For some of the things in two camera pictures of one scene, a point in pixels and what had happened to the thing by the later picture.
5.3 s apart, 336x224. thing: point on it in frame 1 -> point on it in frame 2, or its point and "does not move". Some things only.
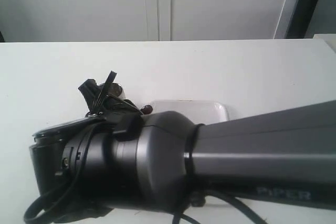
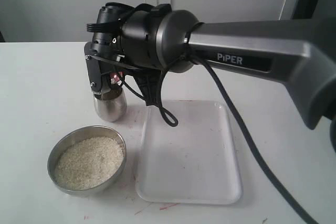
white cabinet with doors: x=61 y=7 does not move
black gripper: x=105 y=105 -> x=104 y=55
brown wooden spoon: x=147 y=109 -> x=115 y=77
